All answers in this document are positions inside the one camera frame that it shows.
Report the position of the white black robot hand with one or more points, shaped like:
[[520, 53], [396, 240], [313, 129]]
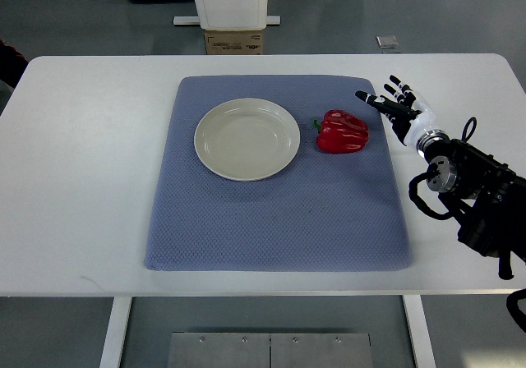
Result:
[[409, 113]]

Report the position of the red bell pepper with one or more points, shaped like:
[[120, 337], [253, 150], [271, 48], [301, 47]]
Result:
[[340, 132]]

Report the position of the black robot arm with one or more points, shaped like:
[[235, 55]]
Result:
[[484, 196]]

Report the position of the small grey floor plate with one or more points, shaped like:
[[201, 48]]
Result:
[[387, 41]]

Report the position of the cream ceramic plate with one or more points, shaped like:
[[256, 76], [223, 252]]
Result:
[[247, 139]]

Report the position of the blue textured mat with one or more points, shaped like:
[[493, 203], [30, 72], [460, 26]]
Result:
[[322, 213]]

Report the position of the cardboard box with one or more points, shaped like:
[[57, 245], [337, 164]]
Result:
[[237, 42]]

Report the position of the white right table leg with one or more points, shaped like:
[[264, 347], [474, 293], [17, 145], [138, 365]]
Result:
[[418, 331]]

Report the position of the white table leg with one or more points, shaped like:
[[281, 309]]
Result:
[[418, 331], [116, 333]]

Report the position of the white left table leg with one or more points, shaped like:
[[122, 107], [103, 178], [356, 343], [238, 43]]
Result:
[[116, 333]]

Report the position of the red black object at edge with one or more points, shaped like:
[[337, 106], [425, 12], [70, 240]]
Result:
[[12, 65]]

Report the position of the white pedestal stand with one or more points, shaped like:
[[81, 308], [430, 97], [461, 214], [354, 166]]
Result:
[[230, 15]]

